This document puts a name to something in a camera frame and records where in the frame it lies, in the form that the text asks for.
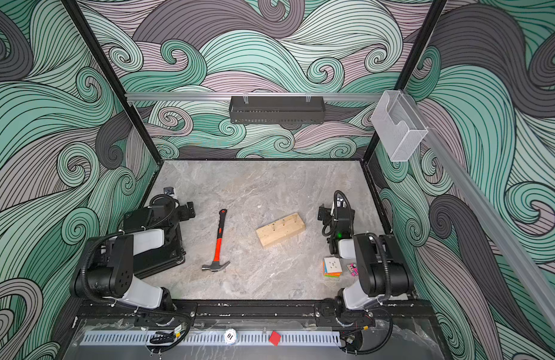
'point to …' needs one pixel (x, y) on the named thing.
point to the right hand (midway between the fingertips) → (333, 205)
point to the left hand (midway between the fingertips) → (180, 202)
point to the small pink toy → (352, 268)
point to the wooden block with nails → (274, 232)
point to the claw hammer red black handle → (217, 264)
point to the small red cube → (274, 337)
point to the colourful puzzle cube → (331, 268)
